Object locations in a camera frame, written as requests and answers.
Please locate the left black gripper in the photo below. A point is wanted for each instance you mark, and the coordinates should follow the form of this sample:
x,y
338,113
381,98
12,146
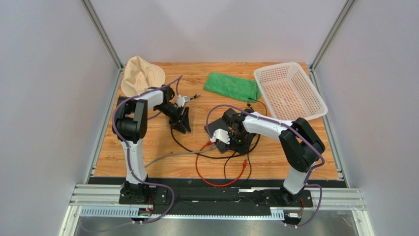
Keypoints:
x,y
181,124

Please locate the black network switch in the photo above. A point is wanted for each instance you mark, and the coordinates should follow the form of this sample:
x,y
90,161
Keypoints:
x,y
211,127

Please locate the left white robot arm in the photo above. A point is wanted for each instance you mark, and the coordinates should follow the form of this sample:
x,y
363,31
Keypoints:
x,y
130,123

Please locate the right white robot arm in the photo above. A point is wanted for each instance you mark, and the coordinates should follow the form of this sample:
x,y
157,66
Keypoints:
x,y
301,145

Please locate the black power adapter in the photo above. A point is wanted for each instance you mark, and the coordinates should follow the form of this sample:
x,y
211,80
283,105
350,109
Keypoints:
x,y
242,146

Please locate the green cloth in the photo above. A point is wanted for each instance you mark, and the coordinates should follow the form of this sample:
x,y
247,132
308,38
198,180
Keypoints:
x,y
237,88

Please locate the beige bucket hat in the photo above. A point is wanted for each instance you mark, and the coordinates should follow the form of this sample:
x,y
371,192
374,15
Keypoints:
x,y
140,75

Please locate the white plastic basket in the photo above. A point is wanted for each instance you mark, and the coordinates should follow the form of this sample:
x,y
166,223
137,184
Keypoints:
x,y
289,93

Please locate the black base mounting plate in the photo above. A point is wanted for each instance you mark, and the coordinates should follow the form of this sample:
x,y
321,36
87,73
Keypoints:
x,y
252,197

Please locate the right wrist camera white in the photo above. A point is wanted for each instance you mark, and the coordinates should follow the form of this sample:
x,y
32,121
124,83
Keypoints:
x,y
220,135

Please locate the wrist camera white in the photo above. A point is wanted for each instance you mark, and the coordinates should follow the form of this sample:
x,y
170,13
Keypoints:
x,y
220,135
182,100

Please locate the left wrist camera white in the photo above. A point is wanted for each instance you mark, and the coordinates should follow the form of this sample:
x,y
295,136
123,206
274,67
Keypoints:
x,y
182,100

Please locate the aluminium frame rail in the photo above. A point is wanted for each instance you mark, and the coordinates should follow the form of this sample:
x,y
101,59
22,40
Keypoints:
x,y
339,210

